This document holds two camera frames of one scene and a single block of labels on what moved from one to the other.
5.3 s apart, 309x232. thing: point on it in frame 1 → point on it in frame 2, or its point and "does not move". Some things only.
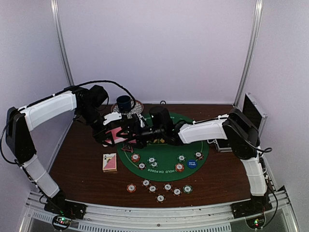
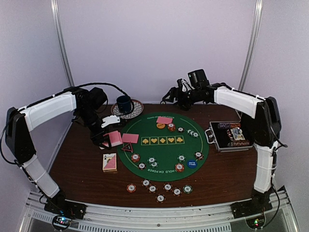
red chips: x=135 y=157 does not move
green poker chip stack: x=187 y=189 does not move
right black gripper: x=133 y=126 → x=173 y=91
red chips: x=179 y=167 does not move
